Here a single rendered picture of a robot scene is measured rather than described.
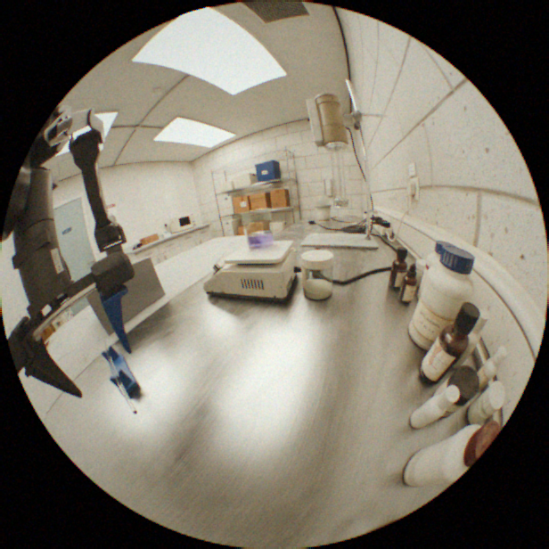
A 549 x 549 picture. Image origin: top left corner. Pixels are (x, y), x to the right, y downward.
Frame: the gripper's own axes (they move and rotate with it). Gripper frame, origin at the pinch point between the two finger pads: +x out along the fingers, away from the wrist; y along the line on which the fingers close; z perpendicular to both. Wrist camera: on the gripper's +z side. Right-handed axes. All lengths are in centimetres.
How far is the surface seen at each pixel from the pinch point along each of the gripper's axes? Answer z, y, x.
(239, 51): 33, -93, -142
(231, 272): 2.2, -26.0, 4.0
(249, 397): -11.1, -10.3, 10.6
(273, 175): 93, -237, -52
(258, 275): -3.5, -26.9, 4.6
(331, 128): -14, -69, -34
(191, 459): -10.1, -0.5, 10.6
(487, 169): -47, -34, -16
